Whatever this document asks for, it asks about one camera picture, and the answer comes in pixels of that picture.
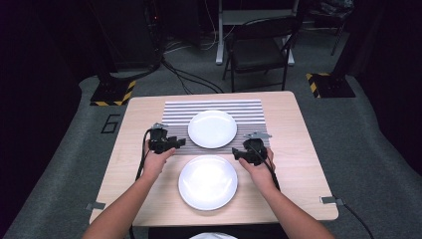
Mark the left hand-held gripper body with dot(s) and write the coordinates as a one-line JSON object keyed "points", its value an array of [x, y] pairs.
{"points": [[158, 139]]}

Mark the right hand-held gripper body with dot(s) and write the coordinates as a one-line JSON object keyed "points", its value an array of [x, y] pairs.
{"points": [[256, 149]]}

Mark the white round plate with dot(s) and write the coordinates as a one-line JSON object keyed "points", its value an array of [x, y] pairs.
{"points": [[208, 182], [212, 128]]}

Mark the person's left hand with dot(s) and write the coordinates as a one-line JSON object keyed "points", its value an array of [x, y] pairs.
{"points": [[156, 164]]}

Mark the person's right hand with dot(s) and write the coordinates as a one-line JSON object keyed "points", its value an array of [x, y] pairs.
{"points": [[260, 174]]}

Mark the grey striped placemat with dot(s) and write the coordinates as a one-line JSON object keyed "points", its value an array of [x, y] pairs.
{"points": [[245, 113]]}

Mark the yellow striped black stand base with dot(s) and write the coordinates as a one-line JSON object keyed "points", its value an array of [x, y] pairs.
{"points": [[328, 86], [112, 94]]}

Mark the grey tape piece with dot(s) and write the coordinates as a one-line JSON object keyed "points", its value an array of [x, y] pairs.
{"points": [[328, 200], [95, 205]]}

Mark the black folding chair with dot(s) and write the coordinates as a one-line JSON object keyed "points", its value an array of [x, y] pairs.
{"points": [[255, 49]]}

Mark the black equipment cabinet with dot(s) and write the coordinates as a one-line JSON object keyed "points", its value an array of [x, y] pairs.
{"points": [[136, 33]]}

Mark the dark chair with clutter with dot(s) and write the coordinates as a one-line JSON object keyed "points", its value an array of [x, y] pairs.
{"points": [[331, 13]]}

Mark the white desk frame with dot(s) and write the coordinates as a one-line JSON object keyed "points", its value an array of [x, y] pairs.
{"points": [[232, 16]]}

